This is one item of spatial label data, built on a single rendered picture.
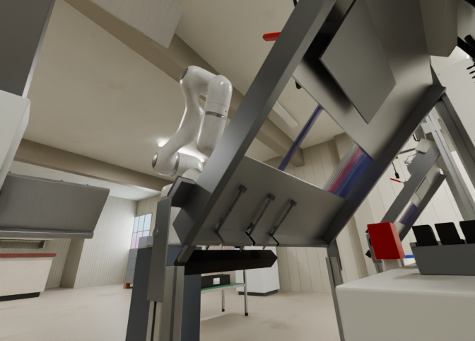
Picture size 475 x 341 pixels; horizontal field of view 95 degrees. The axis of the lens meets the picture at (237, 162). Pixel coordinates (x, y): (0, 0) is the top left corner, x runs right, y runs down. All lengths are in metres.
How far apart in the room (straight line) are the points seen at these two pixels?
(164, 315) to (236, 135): 0.31
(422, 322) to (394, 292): 0.02
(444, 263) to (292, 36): 0.39
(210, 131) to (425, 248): 0.62
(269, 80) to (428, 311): 0.34
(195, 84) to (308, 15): 0.60
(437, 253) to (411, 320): 0.16
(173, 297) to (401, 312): 0.32
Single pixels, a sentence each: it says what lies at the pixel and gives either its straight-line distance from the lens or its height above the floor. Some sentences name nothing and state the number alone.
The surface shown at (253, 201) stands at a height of 0.78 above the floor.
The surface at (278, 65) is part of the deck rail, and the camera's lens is 0.41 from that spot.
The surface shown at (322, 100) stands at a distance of 0.55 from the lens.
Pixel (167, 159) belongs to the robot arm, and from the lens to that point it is 0.98.
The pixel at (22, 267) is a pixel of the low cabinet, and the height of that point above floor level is 0.65.
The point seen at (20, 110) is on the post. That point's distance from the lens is 0.35.
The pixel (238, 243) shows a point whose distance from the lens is 0.55.
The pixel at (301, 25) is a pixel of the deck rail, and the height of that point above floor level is 0.99.
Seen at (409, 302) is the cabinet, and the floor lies 0.61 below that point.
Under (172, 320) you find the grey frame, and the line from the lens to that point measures 0.45.
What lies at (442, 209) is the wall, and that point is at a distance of 4.75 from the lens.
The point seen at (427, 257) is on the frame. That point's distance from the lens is 0.40.
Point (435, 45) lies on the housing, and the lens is 0.89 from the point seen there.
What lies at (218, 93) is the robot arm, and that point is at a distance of 0.81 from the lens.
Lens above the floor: 0.65
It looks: 24 degrees up
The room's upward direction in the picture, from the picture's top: 2 degrees counter-clockwise
